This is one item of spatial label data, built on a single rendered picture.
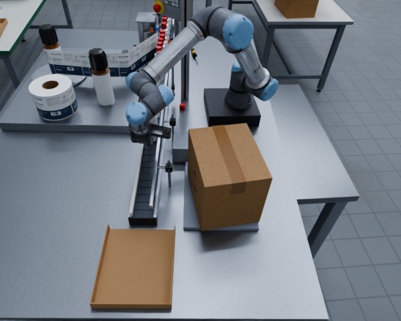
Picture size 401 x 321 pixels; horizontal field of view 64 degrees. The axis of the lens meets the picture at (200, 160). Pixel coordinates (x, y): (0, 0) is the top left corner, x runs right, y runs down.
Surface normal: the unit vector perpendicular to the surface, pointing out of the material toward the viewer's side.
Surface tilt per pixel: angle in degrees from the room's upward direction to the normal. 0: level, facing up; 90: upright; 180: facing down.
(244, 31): 82
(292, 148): 0
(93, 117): 0
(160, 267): 0
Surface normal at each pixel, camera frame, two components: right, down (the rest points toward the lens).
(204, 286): 0.04, -0.69
